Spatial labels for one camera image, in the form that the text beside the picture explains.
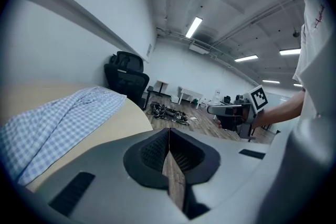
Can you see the round ceiling detector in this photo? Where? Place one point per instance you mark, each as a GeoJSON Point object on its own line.
{"type": "Point", "coordinates": [296, 33]}

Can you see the white water dispenser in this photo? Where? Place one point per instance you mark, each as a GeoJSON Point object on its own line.
{"type": "Point", "coordinates": [218, 95]}

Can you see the long ceiling light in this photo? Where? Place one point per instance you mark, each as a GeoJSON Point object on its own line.
{"type": "Point", "coordinates": [194, 27]}
{"type": "Point", "coordinates": [246, 58]}
{"type": "Point", "coordinates": [271, 81]}
{"type": "Point", "coordinates": [290, 52]}

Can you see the black mesh office chair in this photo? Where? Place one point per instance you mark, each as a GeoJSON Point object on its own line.
{"type": "Point", "coordinates": [128, 60]}
{"type": "Point", "coordinates": [131, 84]}

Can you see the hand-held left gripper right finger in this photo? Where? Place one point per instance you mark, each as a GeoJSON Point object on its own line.
{"type": "Point", "coordinates": [231, 165]}

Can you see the person's right forearm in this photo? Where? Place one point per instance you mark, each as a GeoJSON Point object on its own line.
{"type": "Point", "coordinates": [281, 111]}

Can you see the blue checked pants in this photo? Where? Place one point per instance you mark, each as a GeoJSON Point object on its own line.
{"type": "Point", "coordinates": [65, 118]}

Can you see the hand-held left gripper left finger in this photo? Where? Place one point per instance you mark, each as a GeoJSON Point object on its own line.
{"type": "Point", "coordinates": [105, 165]}

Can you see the small white table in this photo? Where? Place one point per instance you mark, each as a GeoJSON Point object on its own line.
{"type": "Point", "coordinates": [160, 86]}

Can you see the person's white t-shirt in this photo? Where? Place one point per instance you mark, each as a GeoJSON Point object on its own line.
{"type": "Point", "coordinates": [319, 60]}

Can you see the white wall air conditioner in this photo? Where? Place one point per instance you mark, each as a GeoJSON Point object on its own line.
{"type": "Point", "coordinates": [199, 48]}

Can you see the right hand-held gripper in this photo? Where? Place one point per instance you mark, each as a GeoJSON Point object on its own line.
{"type": "Point", "coordinates": [258, 98]}

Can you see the long white table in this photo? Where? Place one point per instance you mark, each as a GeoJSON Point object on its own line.
{"type": "Point", "coordinates": [191, 94]}

